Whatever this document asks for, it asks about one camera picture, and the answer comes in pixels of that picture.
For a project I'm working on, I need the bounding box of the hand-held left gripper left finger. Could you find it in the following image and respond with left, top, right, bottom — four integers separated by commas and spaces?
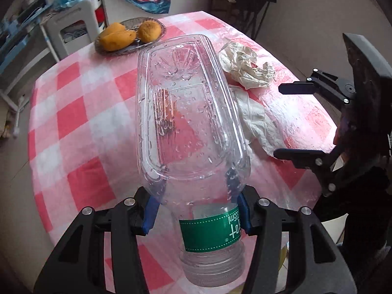
32, 186, 159, 294

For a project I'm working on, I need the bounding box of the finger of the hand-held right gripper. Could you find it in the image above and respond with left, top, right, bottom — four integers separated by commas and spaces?
278, 69, 357, 106
273, 142, 350, 197

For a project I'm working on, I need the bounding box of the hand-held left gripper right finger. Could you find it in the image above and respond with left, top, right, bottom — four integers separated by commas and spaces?
237, 185, 357, 294

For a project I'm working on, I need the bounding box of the white tissue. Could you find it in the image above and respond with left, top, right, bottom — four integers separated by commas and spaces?
231, 87, 284, 157

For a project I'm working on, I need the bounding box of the beige paper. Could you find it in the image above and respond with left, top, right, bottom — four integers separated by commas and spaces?
218, 41, 277, 91

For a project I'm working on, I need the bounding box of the clear plastic bottle green label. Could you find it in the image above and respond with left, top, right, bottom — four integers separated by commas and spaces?
135, 34, 252, 288

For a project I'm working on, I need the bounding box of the dark wooden chair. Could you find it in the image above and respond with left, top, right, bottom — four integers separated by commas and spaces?
208, 0, 276, 34

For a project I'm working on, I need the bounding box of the pink checked tablecloth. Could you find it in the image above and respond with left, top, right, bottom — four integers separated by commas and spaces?
27, 11, 342, 294

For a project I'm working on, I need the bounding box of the round orange mango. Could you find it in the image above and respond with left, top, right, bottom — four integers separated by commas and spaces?
137, 20, 162, 43

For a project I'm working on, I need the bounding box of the grey fruit plate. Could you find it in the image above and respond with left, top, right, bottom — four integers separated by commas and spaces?
94, 17, 167, 56

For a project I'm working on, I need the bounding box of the yellow mango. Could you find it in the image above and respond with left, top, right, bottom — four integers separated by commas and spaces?
100, 30, 137, 52
102, 22, 127, 36

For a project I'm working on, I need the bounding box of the white plastic stool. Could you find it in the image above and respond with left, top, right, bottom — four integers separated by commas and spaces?
40, 0, 102, 62

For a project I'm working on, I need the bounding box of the blue study desk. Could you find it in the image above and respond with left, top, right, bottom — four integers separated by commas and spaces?
0, 3, 49, 77

